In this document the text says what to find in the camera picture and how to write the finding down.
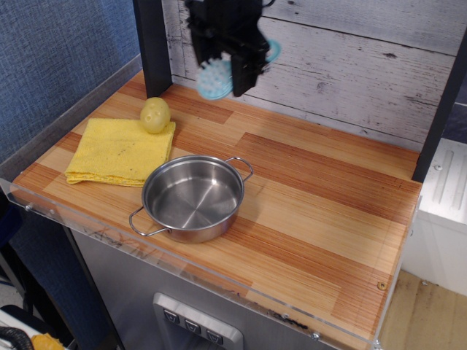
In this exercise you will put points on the yellow toy potato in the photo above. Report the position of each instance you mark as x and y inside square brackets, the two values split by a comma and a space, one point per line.
[155, 115]

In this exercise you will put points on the clear acrylic table guard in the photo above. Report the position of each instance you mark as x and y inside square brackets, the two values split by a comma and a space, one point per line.
[324, 267]

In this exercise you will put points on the grey metal side rail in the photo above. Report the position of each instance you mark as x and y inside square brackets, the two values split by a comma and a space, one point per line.
[53, 133]

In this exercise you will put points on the light blue brush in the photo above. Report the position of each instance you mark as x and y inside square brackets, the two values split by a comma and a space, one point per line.
[214, 78]

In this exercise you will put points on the stainless steel pot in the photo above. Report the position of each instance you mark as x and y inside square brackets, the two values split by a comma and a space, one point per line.
[194, 198]

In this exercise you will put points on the white appliance right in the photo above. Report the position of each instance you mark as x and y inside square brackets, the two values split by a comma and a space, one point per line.
[436, 247]

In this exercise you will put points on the stainless steel cabinet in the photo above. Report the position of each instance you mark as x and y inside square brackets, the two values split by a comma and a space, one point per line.
[127, 285]

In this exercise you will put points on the black vertical post left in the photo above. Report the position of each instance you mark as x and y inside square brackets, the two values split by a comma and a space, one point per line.
[153, 46]

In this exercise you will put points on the silver button control panel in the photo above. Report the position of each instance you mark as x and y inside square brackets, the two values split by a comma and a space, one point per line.
[185, 327]

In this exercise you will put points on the yellow object bottom left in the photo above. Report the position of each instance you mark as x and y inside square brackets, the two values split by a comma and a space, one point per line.
[46, 342]

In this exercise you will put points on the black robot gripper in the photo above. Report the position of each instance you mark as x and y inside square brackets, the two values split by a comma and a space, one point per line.
[213, 21]

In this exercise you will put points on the yellow folded cloth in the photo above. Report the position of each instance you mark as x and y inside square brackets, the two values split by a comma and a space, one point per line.
[118, 151]

